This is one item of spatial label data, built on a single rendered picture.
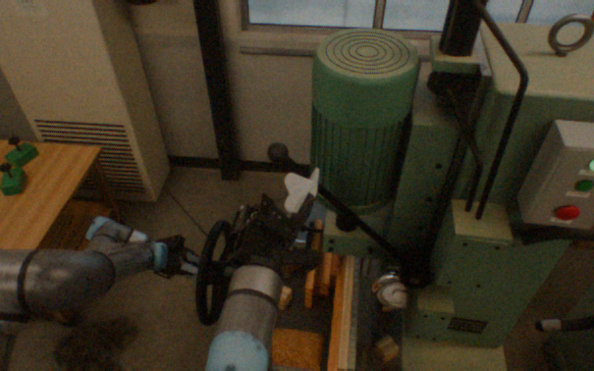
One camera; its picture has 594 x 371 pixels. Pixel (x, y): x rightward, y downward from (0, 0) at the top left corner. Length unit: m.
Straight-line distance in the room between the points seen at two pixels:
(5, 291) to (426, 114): 0.78
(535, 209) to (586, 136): 0.13
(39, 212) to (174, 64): 0.93
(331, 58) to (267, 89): 1.62
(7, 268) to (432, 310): 0.78
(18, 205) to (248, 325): 1.64
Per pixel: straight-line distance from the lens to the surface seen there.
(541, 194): 0.77
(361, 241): 1.05
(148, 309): 2.27
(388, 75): 0.72
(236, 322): 0.61
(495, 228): 0.81
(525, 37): 0.86
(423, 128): 0.78
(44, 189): 2.16
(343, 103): 0.74
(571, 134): 0.73
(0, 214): 2.14
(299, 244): 1.15
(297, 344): 1.05
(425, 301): 0.96
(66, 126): 2.50
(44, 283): 0.92
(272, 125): 2.49
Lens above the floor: 1.87
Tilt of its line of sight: 45 degrees down
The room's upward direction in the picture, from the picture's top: straight up
